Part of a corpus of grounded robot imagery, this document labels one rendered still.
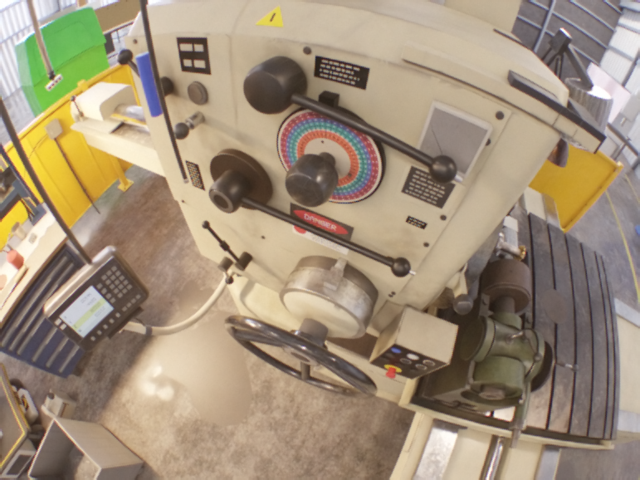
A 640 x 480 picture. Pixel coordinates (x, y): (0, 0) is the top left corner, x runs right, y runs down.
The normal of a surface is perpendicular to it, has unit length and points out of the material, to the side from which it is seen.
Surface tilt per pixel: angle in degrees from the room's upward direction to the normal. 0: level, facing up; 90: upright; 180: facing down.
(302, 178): 72
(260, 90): 90
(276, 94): 86
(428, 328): 0
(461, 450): 0
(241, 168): 90
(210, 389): 0
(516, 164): 90
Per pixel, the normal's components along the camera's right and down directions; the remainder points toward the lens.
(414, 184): -0.41, 0.72
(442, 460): 0.08, -0.58
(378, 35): -0.23, 0.11
